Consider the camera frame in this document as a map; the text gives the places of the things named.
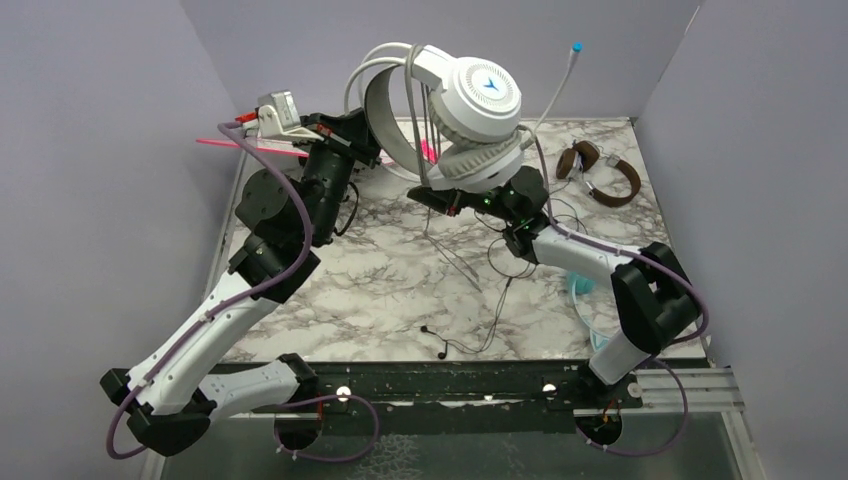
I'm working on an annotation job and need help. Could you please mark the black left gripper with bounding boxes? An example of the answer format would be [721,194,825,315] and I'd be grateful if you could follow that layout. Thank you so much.
[290,100,387,244]

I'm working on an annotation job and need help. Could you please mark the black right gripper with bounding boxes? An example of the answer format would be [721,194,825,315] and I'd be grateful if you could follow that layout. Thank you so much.
[407,158,519,225]

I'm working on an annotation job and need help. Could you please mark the white grey over-ear headphones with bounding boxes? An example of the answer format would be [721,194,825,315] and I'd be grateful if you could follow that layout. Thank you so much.
[342,42,586,293]

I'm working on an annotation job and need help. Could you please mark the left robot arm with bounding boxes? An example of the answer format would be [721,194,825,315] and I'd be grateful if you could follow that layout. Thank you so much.
[100,109,380,456]

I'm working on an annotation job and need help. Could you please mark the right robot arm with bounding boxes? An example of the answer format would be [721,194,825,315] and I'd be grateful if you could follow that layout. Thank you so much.
[407,166,707,407]

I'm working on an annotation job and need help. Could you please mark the brown over-ear headphones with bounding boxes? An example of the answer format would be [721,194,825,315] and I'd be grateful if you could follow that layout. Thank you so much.
[555,140,642,208]

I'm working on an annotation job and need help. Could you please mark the teal cat-ear headphones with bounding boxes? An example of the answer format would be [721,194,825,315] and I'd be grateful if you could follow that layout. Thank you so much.
[565,271,610,352]

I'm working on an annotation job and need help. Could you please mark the pink highlighter marker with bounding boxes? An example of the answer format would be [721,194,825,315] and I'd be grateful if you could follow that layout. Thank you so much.
[419,140,439,165]

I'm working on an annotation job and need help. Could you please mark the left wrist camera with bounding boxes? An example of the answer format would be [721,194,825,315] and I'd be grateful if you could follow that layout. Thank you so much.
[235,90,322,142]

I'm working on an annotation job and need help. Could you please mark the black wired earbuds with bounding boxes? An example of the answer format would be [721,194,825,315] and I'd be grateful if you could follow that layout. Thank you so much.
[419,198,591,362]

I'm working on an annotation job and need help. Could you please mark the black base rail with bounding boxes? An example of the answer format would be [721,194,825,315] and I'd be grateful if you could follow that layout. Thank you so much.
[299,360,643,435]

